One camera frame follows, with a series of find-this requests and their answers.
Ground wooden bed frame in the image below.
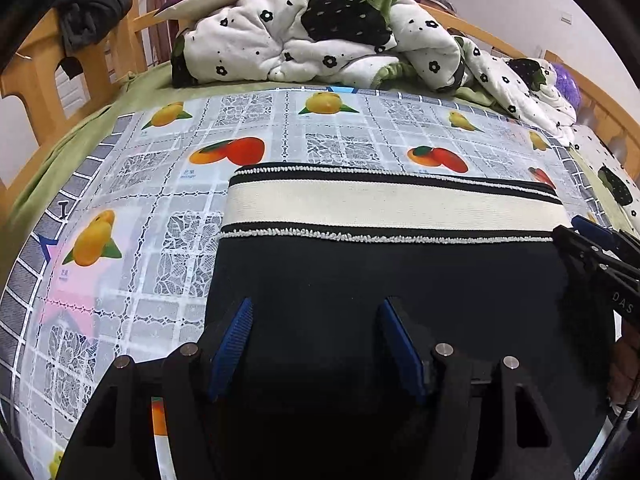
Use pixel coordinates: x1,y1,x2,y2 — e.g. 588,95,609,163
0,0,640,176

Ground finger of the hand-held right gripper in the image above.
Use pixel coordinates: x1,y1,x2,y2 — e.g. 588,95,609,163
552,225,640,283
570,215,640,261

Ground fruit print tablecloth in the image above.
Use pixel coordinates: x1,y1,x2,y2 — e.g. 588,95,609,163
0,85,616,480

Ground purple plush toy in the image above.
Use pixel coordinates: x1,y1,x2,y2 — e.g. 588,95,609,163
552,62,583,111

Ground white black print cushion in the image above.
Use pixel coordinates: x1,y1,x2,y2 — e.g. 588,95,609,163
570,125,640,233

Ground black cable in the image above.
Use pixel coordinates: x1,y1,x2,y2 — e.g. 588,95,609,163
585,400,640,480

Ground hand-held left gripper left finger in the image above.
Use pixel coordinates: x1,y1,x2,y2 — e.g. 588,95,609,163
55,297,256,480

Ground green bed sheet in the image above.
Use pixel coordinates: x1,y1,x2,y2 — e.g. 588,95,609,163
0,62,640,291

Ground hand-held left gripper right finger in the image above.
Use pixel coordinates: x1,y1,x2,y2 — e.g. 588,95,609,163
377,297,576,480

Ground white quilt with black flowers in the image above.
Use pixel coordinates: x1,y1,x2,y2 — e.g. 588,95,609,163
170,0,581,146

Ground dark grey garment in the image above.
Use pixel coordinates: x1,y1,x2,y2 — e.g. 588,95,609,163
55,0,133,56

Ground black pants with white stripe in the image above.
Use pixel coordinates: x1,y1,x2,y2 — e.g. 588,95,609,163
202,162,618,480

